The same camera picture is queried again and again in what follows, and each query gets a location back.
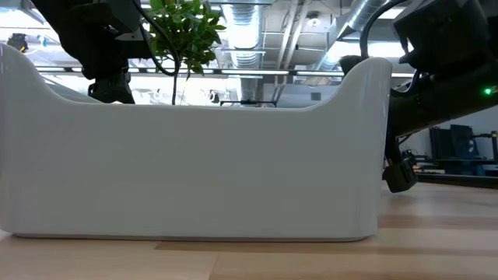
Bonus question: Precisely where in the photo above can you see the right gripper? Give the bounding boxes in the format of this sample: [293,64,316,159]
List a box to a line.
[382,134,419,194]

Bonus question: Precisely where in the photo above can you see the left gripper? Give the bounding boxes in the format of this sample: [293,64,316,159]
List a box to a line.
[83,58,135,105]

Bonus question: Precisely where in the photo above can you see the grey plastic basket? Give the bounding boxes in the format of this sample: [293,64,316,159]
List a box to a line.
[0,42,393,243]

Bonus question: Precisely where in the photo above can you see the black background rack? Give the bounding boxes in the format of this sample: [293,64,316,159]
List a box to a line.
[402,123,498,177]

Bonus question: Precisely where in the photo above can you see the green leafy plant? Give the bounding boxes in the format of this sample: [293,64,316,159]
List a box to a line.
[146,0,227,106]

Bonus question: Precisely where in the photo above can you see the black background machine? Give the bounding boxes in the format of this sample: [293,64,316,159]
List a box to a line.
[6,33,29,54]

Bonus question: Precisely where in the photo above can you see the person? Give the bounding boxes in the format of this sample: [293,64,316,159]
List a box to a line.
[338,54,366,78]

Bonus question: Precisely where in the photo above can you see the black aluminium table frame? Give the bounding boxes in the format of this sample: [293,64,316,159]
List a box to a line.
[414,170,498,191]

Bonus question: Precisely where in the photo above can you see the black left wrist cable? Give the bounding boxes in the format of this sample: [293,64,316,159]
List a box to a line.
[130,0,182,77]

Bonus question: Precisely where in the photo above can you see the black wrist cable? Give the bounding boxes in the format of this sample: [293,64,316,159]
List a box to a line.
[130,0,182,77]
[359,0,402,61]

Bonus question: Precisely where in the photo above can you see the silver ventilation duct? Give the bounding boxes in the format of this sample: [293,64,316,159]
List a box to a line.
[220,0,266,103]
[310,0,394,72]

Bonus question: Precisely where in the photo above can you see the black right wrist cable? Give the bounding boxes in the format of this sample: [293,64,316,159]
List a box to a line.
[359,0,402,61]

